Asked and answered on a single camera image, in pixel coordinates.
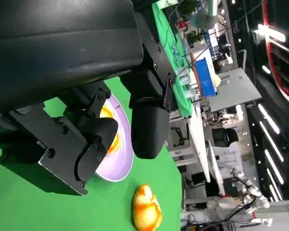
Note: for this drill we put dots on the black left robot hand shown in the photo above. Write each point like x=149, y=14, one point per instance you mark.
x=62, y=43

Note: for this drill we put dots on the orange and white bread roll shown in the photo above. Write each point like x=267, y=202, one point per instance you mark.
x=147, y=209
x=105, y=112

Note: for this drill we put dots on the clear plastic container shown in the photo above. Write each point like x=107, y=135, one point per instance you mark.
x=190, y=92
x=183, y=77

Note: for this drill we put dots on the green potted plant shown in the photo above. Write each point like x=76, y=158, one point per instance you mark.
x=195, y=36

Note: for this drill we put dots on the green cloth on background table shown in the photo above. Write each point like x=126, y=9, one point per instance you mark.
x=181, y=106

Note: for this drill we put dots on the lilac plate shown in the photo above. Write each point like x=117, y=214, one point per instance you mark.
x=119, y=166

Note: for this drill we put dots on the blue box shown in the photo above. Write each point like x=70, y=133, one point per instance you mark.
x=204, y=77

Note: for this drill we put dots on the white desk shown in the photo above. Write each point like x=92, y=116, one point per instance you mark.
x=197, y=139

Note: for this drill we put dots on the grey flat panel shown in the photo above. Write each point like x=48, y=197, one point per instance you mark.
x=236, y=91

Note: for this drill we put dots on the black office chair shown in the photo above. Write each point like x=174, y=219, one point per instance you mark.
x=222, y=137

